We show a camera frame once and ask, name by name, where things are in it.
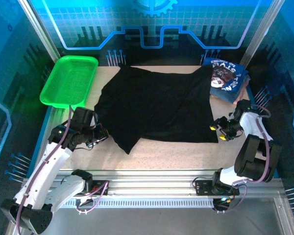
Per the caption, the blue table side strip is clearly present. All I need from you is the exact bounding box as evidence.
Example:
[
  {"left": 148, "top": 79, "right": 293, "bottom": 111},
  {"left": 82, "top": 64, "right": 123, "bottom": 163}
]
[
  {"left": 246, "top": 85, "right": 280, "bottom": 178},
  {"left": 26, "top": 106, "right": 52, "bottom": 178}
]

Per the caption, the pink folded t-shirt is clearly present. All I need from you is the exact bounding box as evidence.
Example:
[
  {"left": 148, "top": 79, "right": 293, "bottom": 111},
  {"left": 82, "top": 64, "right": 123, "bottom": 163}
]
[{"left": 234, "top": 80, "right": 251, "bottom": 105}]

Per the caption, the aluminium frame post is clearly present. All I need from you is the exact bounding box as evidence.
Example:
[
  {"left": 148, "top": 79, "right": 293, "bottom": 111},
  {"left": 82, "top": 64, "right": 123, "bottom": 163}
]
[
  {"left": 18, "top": 0, "right": 62, "bottom": 65},
  {"left": 240, "top": 0, "right": 285, "bottom": 66}
]

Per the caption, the black controller with LEDs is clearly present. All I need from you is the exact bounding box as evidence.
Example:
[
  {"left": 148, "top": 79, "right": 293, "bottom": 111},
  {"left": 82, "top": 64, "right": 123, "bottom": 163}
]
[{"left": 212, "top": 195, "right": 235, "bottom": 213}]

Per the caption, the green plastic basket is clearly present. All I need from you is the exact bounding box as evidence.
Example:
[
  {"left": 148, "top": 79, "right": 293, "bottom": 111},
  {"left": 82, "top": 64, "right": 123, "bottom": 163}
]
[{"left": 39, "top": 55, "right": 99, "bottom": 110}]

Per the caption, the slotted grey cable duct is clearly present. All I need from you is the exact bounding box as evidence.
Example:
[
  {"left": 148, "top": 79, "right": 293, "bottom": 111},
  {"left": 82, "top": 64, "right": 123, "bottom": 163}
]
[{"left": 58, "top": 197, "right": 215, "bottom": 209}]

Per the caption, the grey metal bottom panel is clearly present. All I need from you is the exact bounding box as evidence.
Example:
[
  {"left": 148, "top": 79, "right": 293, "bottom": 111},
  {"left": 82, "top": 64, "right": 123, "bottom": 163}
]
[{"left": 4, "top": 190, "right": 294, "bottom": 235}]

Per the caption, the blue printed folded t-shirt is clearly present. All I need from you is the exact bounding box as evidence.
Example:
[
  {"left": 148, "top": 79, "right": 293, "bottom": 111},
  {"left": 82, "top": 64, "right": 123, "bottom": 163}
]
[{"left": 202, "top": 58, "right": 249, "bottom": 95}]

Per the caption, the black t-shirt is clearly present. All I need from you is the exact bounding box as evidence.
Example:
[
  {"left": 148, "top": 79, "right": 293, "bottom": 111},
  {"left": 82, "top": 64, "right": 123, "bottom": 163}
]
[{"left": 94, "top": 64, "right": 219, "bottom": 155}]

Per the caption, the white wire connector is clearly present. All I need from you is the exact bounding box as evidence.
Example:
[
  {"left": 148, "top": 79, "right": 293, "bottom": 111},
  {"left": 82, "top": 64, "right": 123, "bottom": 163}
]
[{"left": 75, "top": 193, "right": 94, "bottom": 206}]

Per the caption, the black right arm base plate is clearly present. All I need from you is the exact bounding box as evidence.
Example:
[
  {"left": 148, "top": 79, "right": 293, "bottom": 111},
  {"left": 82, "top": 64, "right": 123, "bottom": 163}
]
[{"left": 195, "top": 178, "right": 240, "bottom": 196}]

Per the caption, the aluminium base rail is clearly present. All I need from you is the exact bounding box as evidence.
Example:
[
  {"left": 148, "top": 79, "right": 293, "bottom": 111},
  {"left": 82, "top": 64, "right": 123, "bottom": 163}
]
[{"left": 22, "top": 168, "right": 285, "bottom": 197}]

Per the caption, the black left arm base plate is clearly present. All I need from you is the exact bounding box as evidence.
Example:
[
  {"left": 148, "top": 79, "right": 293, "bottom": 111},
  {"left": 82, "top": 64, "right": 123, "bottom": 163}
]
[{"left": 84, "top": 180, "right": 110, "bottom": 196}]

